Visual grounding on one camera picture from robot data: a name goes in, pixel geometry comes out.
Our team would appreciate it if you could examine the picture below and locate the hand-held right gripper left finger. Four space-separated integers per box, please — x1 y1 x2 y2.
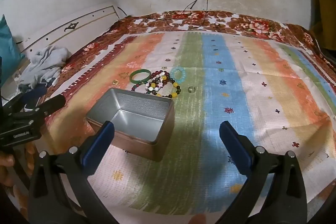
28 121 118 224

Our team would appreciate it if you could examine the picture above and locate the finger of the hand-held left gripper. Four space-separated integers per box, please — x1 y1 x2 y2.
10 94 66 123

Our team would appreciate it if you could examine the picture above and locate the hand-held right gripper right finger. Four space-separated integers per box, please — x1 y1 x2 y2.
219 121 309 224

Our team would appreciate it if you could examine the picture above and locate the rectangular metal tin box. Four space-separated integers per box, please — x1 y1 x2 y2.
86 88 175 162

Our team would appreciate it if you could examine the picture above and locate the maroon mixed bead bracelet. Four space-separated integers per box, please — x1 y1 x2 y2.
131 77 158 93

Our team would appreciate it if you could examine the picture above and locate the green jade bangle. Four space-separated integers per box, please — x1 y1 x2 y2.
129 70 152 83

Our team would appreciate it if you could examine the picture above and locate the white pink bead bracelet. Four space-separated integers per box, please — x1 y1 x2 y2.
144 80 164 94

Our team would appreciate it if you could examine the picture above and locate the yellow and dark bead bracelet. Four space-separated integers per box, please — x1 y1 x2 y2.
154 72 182 98

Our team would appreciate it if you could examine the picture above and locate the aqua bead bracelet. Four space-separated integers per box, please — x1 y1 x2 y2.
170 67 187 84

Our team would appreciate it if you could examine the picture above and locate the red bead bracelet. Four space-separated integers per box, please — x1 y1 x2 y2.
150 70 170 83

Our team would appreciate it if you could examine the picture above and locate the person's left hand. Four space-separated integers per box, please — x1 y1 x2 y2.
0 154 16 187

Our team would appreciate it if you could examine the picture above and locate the dark blue cloth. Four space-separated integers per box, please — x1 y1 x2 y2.
18 82 50 110

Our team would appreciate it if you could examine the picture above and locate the grey crumpled cloth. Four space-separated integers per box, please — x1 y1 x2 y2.
18 46 70 88

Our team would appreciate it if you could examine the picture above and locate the teal pillow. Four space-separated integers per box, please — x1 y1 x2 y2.
0 14 25 88

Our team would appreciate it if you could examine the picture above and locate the striped colourful cloth mat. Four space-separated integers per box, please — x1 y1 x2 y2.
39 31 336 224

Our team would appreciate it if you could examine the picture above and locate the white headboard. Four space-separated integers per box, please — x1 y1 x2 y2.
16 5 124 56

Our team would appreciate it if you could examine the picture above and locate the brown floral blanket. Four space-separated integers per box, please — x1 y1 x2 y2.
0 10 336 214

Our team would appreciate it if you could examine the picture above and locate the yellow hanging cloth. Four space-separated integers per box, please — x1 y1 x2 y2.
310 0 336 51

